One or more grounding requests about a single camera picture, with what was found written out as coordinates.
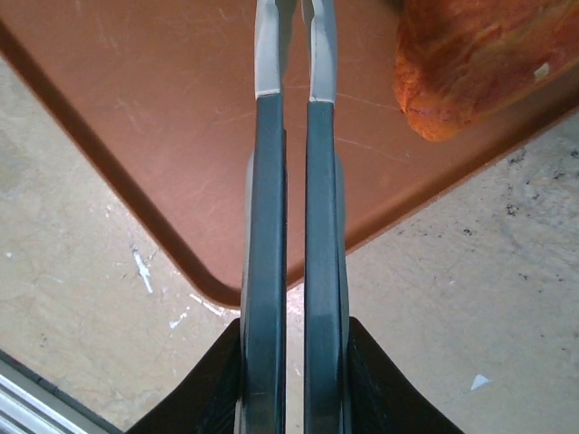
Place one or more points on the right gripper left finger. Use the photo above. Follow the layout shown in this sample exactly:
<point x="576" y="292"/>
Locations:
<point x="203" y="398"/>

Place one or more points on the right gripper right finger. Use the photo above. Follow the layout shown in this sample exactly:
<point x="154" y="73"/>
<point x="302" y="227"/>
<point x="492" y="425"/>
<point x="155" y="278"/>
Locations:
<point x="389" y="398"/>

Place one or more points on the metal tongs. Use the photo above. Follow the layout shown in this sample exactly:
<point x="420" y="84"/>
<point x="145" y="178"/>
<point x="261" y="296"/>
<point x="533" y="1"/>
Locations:
<point x="271" y="226"/>

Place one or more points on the braided fake bread loaf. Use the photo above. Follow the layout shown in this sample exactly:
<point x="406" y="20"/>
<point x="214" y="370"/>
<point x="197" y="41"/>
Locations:
<point x="475" y="68"/>

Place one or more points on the brown plastic tray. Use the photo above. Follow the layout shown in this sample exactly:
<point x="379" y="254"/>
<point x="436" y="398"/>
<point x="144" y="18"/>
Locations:
<point x="158" y="113"/>

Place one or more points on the aluminium mounting rail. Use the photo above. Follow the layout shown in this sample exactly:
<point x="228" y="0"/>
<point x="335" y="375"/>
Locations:
<point x="27" y="402"/>

